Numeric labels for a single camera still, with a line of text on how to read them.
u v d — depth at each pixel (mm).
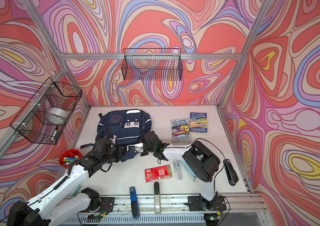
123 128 988
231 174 812
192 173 826
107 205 720
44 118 743
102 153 614
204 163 491
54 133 723
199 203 733
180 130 1015
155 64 959
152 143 703
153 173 859
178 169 842
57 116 704
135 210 708
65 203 546
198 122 1056
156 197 725
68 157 785
